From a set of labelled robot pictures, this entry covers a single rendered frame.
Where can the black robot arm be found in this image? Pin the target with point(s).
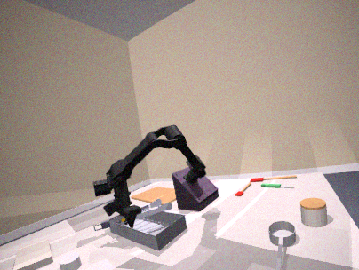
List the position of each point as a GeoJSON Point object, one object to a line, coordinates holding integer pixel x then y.
{"type": "Point", "coordinates": [121, 170]}

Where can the grey cylinder with orange top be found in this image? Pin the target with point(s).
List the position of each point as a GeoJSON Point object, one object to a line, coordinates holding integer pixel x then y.
{"type": "Point", "coordinates": [313, 212]}

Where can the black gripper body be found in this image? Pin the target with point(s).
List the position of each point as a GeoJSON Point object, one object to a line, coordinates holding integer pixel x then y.
{"type": "Point", "coordinates": [126, 203]}

